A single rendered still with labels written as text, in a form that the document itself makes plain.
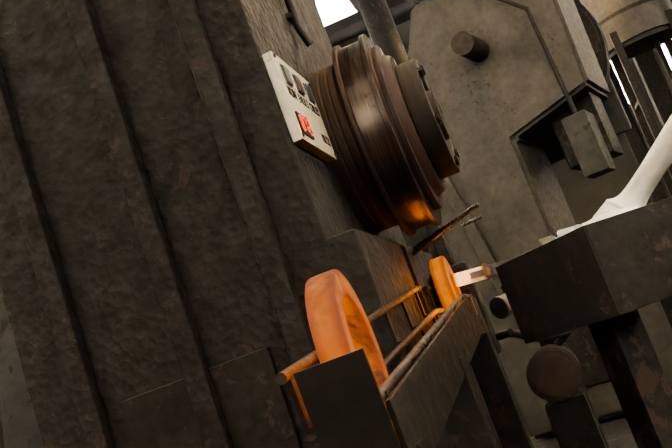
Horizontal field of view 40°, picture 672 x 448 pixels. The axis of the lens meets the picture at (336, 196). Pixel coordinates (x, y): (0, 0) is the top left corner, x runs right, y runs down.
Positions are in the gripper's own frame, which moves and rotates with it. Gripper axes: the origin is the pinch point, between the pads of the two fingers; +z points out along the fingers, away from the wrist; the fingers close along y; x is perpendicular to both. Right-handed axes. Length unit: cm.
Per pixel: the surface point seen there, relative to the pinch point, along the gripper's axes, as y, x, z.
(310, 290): -114, -2, 6
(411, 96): -13.7, 39.7, 0.1
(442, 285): -7.5, -0.6, 5.6
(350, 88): -21.2, 43.5, 11.3
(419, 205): -11.2, 16.9, 5.2
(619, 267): -67, -8, -27
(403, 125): -17.1, 33.4, 3.1
